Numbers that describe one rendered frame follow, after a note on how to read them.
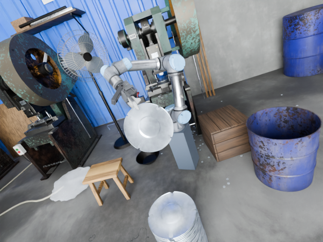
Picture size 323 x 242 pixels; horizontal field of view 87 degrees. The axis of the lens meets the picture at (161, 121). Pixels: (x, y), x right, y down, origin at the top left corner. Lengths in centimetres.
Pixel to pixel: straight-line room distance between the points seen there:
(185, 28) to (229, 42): 184
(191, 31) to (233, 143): 110
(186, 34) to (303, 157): 131
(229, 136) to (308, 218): 74
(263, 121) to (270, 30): 242
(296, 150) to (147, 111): 92
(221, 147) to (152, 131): 90
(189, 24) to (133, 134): 116
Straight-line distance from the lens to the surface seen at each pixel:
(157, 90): 207
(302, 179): 153
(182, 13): 175
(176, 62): 128
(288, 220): 147
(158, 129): 99
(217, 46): 345
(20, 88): 232
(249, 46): 365
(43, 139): 273
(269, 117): 163
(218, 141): 167
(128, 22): 205
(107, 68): 114
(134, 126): 97
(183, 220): 109
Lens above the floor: 123
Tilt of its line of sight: 25 degrees down
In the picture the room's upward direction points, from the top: 21 degrees counter-clockwise
